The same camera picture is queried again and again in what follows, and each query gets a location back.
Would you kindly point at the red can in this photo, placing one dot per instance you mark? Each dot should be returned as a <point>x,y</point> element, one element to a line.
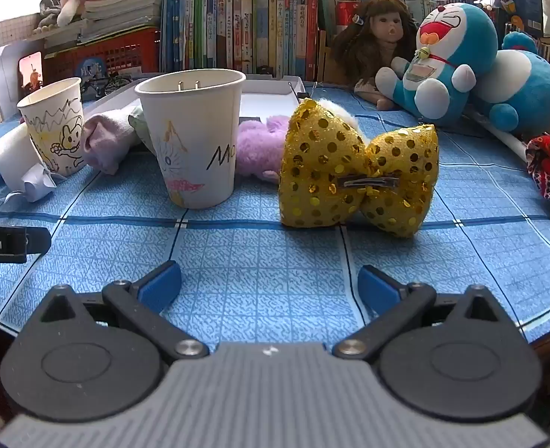
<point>347,16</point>

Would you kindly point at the small cartoon paper cup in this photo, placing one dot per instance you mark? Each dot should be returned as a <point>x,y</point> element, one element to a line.
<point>58,126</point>

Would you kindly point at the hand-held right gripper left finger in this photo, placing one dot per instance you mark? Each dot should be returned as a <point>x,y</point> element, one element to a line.
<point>160,285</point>

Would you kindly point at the white shallow cardboard tray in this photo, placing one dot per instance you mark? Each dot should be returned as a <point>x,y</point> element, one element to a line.
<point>265,100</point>

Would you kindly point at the lilac sock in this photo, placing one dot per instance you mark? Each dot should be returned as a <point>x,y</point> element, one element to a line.
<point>107,140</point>

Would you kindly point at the blue cat plush toy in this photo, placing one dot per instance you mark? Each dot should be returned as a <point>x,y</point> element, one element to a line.
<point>447,56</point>

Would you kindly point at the brown-haired doll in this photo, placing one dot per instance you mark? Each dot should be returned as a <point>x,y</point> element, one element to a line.
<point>382,32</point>

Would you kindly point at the grid cutting mat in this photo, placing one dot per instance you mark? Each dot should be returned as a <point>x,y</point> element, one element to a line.
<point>16,30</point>

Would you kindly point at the blue checked tablecloth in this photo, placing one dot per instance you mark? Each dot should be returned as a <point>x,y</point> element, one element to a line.
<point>256,252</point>

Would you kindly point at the white rod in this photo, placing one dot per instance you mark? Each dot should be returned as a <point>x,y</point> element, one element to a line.
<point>499,136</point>

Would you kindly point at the blue printed box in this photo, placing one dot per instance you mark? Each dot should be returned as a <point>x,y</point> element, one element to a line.
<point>517,0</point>

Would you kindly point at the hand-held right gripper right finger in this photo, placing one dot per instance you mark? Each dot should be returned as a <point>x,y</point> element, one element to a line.
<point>377,288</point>

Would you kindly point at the row of upright books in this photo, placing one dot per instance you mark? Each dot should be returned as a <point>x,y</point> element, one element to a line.
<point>256,28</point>

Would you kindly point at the large drawn-on paper cup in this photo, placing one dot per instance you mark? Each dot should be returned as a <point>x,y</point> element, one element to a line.
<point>193,140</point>

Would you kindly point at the yellow sequin bow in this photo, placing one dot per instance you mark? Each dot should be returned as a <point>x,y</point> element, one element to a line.
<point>321,172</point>

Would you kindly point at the white board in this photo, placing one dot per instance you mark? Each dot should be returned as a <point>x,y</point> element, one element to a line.
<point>2,79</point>

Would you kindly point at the smartphone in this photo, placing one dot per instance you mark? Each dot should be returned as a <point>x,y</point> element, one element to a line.
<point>30,72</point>

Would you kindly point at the black toy bicycle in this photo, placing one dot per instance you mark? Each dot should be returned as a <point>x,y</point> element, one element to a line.
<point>107,85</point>

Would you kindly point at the red plastic basket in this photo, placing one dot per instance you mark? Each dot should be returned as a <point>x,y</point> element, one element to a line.
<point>116,53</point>

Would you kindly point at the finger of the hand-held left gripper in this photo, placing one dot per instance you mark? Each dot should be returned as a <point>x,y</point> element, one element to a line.
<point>37,240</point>

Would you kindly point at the blue round card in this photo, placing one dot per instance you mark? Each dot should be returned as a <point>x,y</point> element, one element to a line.
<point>89,70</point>

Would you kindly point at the stack of lying books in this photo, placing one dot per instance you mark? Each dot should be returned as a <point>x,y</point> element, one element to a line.
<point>121,9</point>

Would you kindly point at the grey plush figure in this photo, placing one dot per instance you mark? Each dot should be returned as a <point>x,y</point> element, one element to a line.
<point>48,9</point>

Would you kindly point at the purple plush toy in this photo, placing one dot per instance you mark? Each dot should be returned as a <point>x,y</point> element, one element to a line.
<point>258,149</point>

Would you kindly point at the green checked cloth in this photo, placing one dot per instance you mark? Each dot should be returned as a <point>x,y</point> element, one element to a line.
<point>138,128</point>

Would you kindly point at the white crumpled paper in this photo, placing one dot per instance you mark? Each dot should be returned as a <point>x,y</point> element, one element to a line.
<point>16,163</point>

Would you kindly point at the blue round plush toy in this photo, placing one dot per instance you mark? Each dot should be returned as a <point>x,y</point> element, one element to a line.
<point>531,84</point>

